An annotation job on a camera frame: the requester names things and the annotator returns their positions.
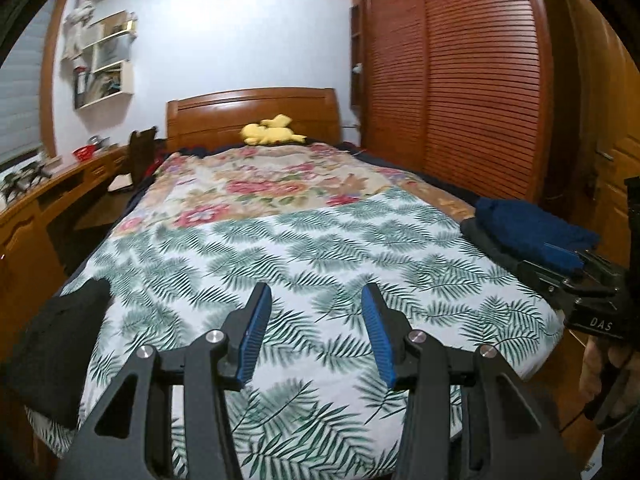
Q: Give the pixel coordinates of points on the white wall shelf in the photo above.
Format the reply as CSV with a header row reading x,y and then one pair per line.
x,y
112,52

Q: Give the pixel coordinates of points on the wooden louvered wardrobe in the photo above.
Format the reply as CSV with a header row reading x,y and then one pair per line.
x,y
450,85

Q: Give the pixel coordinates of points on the black garment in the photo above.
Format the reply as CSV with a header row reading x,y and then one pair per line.
x,y
50,350

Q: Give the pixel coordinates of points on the red garment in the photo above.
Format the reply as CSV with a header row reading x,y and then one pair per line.
x,y
156,164

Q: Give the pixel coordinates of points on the dark chair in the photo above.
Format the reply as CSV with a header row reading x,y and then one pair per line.
x,y
141,152

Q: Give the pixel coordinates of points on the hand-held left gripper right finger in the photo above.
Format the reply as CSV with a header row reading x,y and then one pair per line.
x,y
377,340

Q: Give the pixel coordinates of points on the leaf print bedsheet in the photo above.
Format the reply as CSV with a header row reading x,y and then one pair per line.
x,y
325,260

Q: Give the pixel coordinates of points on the grey window blind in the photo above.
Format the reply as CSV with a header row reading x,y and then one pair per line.
x,y
20,95

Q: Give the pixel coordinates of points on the dark grey folded garment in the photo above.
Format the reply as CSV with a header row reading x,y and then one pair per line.
x,y
485,245

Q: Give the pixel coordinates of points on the wooden window frame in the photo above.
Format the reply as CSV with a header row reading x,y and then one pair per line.
x,y
47,85

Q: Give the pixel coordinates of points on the metal pot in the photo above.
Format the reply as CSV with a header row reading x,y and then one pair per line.
x,y
98,142

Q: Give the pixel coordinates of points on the person's right hand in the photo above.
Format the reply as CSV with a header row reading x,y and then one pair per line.
x,y
590,370

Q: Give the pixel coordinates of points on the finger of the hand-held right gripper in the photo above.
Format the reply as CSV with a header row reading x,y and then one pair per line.
x,y
547,277
600,266

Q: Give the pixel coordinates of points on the tied beige curtain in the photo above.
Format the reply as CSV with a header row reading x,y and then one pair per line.
x,y
82,15

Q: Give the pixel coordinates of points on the navy blue suit jacket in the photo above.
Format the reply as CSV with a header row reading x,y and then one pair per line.
x,y
525,225

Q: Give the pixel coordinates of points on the floral blanket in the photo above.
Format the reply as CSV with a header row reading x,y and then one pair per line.
x,y
260,180

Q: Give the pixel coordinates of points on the wooden desk with cabinets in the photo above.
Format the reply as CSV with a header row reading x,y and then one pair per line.
x,y
25,240

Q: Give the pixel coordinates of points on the yellow plush toy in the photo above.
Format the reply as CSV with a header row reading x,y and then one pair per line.
x,y
265,134

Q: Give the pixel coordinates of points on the wooden door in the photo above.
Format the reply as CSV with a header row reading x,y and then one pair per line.
x,y
615,110

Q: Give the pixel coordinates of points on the wooden bed headboard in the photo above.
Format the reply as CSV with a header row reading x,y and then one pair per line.
x,y
225,120

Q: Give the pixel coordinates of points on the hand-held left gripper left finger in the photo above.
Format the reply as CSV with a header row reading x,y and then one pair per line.
x,y
255,330

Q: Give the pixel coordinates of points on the white cloth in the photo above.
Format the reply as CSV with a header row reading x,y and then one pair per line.
x,y
120,183

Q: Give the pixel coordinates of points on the small white figurine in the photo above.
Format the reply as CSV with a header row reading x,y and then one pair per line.
x,y
357,69

